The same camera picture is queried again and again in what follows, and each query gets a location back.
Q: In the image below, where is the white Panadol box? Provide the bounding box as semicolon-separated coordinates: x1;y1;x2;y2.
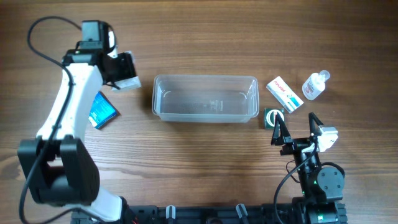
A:
266;77;303;113

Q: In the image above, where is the white medicine box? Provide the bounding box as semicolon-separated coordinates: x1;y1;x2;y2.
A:
112;76;141;92

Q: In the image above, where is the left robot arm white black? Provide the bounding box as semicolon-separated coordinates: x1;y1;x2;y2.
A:
17;20;141;223

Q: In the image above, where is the clear plastic container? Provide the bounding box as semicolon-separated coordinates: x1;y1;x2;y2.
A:
152;75;259;123

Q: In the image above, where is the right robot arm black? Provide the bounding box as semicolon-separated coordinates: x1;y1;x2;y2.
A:
271;113;348;223

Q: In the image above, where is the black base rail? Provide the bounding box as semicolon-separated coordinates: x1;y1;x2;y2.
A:
130;203;348;224

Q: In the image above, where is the green round tin box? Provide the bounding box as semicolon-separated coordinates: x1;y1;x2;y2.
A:
264;108;284;129

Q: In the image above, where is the blue medicine box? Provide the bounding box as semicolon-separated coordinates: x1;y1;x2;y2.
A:
88;91;119;129

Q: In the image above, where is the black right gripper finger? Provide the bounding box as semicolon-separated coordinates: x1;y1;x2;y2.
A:
308;112;323;136
271;114;292;146

